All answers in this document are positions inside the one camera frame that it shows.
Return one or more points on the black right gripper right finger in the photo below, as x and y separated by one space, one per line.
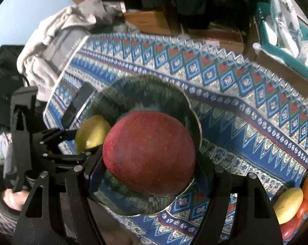
254 220

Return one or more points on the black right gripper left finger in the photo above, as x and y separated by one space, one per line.
41 221

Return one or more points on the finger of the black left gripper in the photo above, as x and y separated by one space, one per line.
68 159
57 135

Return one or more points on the dark red apple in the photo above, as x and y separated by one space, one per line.
150 152

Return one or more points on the grey sleeve left forearm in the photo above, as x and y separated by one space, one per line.
8 216

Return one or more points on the person's left hand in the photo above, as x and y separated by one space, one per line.
15 200

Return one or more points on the black smartphone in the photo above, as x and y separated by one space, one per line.
77 105

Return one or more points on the grey white clothing pile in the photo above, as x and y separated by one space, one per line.
50 46

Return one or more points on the blue patterned tablecloth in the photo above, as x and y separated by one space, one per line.
252 121

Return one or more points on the brown cardboard box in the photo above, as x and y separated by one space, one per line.
151 22

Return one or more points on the white printed rice bag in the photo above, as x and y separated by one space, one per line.
285 30

